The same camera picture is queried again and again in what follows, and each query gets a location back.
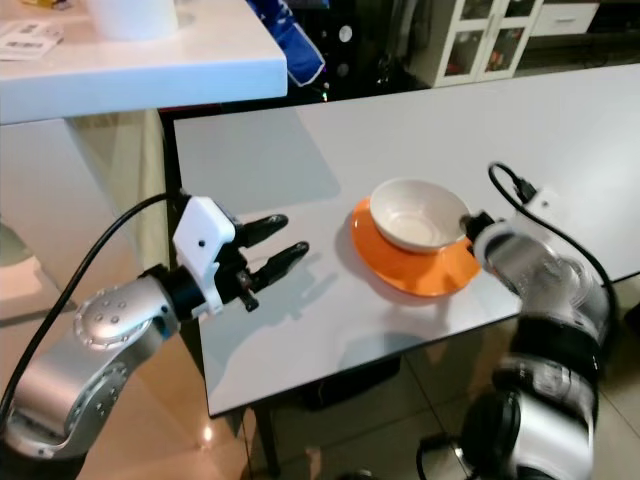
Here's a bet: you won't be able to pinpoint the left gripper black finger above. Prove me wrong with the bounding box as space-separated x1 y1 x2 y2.
247 241 311 292
239 213 289 241

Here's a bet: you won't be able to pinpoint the white ceramic bowl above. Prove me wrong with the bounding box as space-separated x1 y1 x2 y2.
369 178 473 253

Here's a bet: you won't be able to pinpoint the orange plate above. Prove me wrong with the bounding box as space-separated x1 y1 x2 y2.
350 196 483 298

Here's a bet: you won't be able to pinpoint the grey dining table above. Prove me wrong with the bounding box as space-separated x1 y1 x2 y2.
160 62 640 477

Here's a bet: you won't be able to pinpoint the beige cloth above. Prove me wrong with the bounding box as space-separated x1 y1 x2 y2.
75 110 167 301

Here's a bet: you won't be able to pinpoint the blue bag white trim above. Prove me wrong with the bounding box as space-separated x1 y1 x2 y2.
245 0 327 87

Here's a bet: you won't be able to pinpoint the white glass-door cabinet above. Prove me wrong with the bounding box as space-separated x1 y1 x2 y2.
420 0 533 89

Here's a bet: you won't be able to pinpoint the white kitchen counter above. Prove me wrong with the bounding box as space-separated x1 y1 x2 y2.
0 0 289 323

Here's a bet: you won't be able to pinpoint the dark cabinet white knobs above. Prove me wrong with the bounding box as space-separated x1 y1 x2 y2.
310 0 426 101

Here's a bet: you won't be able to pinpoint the white drawer unit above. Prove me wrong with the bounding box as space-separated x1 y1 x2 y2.
530 2 602 39

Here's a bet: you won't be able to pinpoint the white barcode label packet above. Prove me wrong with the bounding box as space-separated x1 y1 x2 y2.
0 21 63 62

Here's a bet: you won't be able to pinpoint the white cylindrical container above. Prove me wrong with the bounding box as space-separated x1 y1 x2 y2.
84 0 179 42

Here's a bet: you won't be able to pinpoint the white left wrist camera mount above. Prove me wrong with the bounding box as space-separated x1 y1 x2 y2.
172 196 239 319

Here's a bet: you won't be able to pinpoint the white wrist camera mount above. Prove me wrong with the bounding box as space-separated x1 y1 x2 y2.
525 186 577 233
172 196 239 319

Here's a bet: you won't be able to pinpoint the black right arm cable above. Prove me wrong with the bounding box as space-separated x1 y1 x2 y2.
488 161 623 301

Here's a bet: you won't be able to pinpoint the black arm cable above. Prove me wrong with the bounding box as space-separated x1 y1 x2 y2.
0 190 197 441
488 161 623 301

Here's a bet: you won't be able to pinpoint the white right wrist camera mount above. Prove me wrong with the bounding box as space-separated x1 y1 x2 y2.
525 186 577 233

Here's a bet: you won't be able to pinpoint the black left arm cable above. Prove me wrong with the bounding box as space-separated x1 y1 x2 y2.
0 190 197 441

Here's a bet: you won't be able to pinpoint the black floor cable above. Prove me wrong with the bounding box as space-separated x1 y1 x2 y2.
414 430 473 480

